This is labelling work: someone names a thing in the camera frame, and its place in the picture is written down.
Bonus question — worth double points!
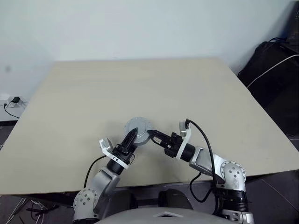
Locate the white cable on bag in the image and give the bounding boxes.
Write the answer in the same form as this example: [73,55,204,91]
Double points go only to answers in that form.
[246,54,299,88]

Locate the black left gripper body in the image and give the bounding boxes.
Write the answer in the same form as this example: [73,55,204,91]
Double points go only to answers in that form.
[113,143,137,167]

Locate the grey robot torso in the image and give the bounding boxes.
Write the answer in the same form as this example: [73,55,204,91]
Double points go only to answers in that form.
[93,206,225,224]

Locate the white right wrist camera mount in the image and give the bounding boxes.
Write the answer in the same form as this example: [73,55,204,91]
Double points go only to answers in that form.
[176,119,193,162]

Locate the black floor cable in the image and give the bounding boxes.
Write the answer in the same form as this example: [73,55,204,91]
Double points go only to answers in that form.
[25,204,59,213]

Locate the dark equipment rack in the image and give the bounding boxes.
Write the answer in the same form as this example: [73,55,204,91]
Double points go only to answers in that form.
[285,0,299,45]

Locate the large dark rounded shape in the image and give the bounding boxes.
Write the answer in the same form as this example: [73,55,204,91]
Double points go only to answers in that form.
[158,189,194,210]

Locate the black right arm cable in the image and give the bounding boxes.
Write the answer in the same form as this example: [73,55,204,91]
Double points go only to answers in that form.
[184,119,225,204]

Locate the black bag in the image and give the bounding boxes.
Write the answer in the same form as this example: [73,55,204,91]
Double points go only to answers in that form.
[237,38,299,139]

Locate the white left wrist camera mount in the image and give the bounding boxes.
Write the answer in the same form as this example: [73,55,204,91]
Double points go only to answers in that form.
[99,138,129,170]

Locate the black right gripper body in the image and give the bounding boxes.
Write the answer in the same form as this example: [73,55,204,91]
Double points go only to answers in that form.
[164,132,185,160]

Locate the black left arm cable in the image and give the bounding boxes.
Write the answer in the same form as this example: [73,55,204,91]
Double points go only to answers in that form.
[83,155,107,190]

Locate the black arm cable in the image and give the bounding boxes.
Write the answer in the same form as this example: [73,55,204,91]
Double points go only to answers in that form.
[184,119,225,204]
[83,155,107,190]

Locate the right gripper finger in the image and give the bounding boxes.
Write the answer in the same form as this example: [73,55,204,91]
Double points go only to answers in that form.
[147,130,173,142]
[150,135,171,148]

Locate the black power cable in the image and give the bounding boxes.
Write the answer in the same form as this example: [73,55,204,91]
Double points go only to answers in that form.
[3,102,21,119]

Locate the white power strip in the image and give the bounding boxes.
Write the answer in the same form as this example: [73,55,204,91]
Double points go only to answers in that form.
[0,93,29,109]

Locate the white floor cables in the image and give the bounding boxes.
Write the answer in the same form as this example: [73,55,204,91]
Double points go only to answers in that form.
[0,196,49,224]

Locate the silver round motor lid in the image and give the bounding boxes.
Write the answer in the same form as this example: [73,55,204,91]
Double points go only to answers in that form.
[124,116,153,140]

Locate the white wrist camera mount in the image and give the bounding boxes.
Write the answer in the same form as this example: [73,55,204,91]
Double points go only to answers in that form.
[176,119,193,162]
[99,138,129,170]

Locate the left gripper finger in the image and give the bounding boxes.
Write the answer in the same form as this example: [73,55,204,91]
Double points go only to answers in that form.
[128,128,139,148]
[121,127,139,147]

